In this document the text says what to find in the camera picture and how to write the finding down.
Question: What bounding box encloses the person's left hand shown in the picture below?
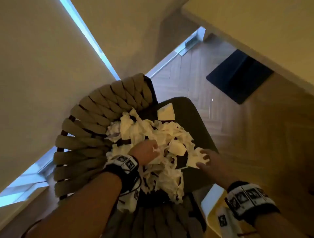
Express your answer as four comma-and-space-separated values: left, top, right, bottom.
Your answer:
129, 139, 160, 166

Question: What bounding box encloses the person's right hand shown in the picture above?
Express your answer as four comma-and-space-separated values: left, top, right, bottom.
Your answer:
196, 149, 234, 190

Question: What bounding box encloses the pile of white paper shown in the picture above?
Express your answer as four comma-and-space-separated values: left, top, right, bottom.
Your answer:
105, 103, 197, 204

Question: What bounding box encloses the cream plastic waste bin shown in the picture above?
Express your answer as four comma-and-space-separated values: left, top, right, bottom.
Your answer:
201, 184, 258, 238

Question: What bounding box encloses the beige woven chair dark seat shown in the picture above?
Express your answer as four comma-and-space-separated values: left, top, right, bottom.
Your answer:
53, 73, 219, 238

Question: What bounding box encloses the person's right forearm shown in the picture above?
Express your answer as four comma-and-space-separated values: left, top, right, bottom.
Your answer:
254, 212, 307, 238

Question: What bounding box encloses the person's left forearm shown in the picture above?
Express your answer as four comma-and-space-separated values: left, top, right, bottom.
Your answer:
24, 171, 123, 238

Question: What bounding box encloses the black left wristband with markers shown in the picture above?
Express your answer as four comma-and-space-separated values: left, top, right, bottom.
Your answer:
103, 154, 142, 195

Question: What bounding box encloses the black wristband with markers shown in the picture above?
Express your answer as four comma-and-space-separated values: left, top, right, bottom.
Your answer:
224, 181, 281, 225
103, 154, 142, 195

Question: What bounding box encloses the black right wristband with markers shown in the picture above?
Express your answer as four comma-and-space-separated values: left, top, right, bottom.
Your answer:
224, 181, 281, 225

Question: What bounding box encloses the dark blue table base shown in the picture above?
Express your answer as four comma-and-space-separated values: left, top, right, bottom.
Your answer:
206, 49, 274, 105

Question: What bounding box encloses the cream window curtain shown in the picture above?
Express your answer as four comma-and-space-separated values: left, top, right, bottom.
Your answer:
0, 0, 116, 193
71, 0, 191, 79

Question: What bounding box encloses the white table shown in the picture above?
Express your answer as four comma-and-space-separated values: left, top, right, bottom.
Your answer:
181, 0, 314, 95

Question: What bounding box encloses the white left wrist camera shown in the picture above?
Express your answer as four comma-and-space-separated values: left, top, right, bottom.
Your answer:
116, 185, 141, 213

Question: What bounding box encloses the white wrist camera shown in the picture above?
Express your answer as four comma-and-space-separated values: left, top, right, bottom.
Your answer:
116, 185, 141, 213
216, 208, 237, 238

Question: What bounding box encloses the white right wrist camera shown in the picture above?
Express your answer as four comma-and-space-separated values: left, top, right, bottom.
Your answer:
216, 208, 237, 238

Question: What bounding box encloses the white window frame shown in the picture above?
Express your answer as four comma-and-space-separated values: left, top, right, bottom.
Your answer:
0, 146, 58, 208

